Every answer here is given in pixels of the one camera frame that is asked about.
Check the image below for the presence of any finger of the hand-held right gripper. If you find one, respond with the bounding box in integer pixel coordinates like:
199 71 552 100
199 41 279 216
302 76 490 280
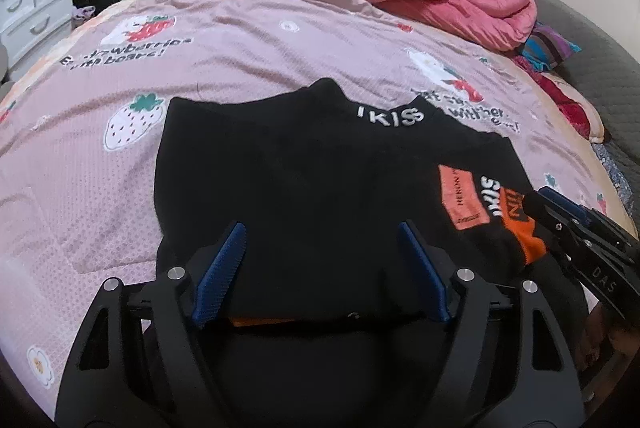
522 192 601 267
537 185 608 229

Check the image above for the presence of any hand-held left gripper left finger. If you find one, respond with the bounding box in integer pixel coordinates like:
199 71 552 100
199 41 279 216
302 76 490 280
56 220 248 428

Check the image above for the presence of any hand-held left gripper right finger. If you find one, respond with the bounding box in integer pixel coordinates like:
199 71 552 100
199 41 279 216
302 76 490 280
397 220 586 428

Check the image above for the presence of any black sweater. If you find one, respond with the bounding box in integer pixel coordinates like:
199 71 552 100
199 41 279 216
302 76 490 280
152 78 588 428

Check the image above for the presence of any person's right hand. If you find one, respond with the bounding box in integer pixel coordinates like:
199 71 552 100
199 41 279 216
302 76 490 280
575 303 621 404

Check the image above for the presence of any blue floral cloth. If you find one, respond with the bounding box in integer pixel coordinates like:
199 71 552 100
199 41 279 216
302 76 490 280
590 140 638 209

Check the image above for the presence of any red patterned pillow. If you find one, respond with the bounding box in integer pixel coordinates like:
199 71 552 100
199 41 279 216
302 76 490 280
535 68 608 143

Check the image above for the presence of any grey padded headboard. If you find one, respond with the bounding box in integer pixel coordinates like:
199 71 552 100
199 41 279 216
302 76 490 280
500 0 640 233

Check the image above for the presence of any pink printed blanket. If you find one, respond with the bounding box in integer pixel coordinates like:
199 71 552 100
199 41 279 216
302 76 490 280
0 0 626 409

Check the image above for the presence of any striped knit cloth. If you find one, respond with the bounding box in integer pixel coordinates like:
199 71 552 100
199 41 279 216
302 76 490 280
517 20 583 71

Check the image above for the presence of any white drawer chest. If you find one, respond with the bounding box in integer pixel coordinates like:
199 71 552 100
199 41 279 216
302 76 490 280
0 0 73 68

